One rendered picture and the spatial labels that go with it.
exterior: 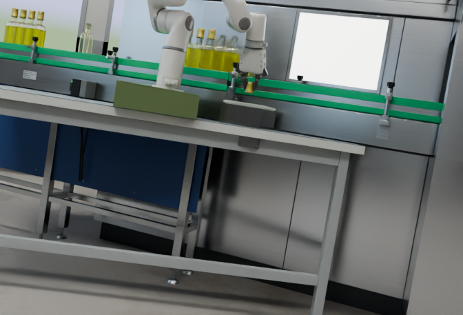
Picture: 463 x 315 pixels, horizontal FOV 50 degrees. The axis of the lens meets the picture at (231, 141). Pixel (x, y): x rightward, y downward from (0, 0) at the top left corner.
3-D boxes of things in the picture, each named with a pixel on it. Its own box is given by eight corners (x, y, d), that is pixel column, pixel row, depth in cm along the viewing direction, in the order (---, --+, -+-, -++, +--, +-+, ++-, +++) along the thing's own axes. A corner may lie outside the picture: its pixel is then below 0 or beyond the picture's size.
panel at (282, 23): (379, 94, 224) (393, 18, 222) (379, 94, 221) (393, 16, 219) (196, 69, 252) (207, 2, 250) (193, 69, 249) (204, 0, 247)
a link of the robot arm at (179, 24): (178, 49, 188) (186, 7, 187) (151, 46, 194) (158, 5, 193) (193, 54, 196) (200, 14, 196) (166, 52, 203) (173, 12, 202)
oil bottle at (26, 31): (33, 64, 269) (40, 12, 268) (25, 63, 264) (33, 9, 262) (25, 63, 271) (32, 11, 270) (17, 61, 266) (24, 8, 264)
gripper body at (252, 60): (269, 45, 201) (266, 72, 204) (244, 41, 203) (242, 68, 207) (264, 47, 194) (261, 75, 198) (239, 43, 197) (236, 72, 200)
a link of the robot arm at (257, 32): (232, 11, 188) (225, 8, 196) (229, 39, 191) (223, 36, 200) (269, 13, 192) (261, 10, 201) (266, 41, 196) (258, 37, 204)
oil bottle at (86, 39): (89, 73, 271) (96, 25, 269) (84, 72, 265) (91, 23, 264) (79, 72, 272) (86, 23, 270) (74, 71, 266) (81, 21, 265)
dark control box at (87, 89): (94, 100, 236) (96, 82, 235) (84, 98, 228) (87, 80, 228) (79, 97, 238) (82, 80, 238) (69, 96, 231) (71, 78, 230)
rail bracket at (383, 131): (388, 140, 204) (397, 85, 203) (386, 140, 188) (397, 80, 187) (375, 138, 206) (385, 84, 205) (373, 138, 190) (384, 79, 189)
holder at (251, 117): (276, 130, 217) (279, 112, 217) (259, 129, 191) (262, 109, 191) (239, 124, 223) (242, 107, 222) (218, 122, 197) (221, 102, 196)
